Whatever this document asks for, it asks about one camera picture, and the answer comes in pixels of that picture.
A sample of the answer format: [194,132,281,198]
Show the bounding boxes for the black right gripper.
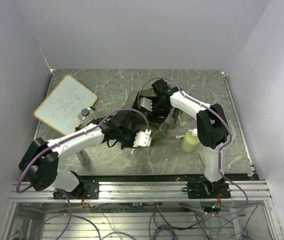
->
[147,97,169,123]

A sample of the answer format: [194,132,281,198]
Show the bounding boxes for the olive green canvas bag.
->
[123,88,180,140]

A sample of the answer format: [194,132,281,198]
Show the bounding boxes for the clear square bottle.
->
[78,107,97,129]

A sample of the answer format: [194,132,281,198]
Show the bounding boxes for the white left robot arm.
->
[16,107,141,199]

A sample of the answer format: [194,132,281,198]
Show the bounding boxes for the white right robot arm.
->
[152,78,232,198]

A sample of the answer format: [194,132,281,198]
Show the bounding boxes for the clear perfume bottle, black cap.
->
[178,111,188,126]

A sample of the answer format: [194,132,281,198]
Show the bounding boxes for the red and white marker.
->
[169,135,185,140]

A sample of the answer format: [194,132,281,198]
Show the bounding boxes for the grey metallic tube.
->
[76,150,90,164]

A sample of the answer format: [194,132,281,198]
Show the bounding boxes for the yellow-green pump bottle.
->
[181,128,200,153]

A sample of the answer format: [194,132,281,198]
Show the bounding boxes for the yellow-framed small whiteboard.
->
[34,74,98,135]

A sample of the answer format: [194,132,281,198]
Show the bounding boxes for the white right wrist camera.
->
[139,97,152,112]

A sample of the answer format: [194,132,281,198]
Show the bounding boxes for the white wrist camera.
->
[139,97,152,112]
[133,129,152,148]

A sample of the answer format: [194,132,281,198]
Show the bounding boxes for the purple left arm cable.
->
[16,107,151,240]

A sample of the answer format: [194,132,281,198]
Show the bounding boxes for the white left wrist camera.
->
[133,129,152,148]

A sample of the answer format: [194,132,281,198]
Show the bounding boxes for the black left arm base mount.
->
[65,180,99,200]

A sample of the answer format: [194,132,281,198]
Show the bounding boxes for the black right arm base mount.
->
[181,181,231,199]

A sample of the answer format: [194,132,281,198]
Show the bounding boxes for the loose cables under table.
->
[64,199,255,240]

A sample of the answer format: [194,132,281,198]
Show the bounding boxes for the aluminium rail frame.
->
[0,176,284,240]

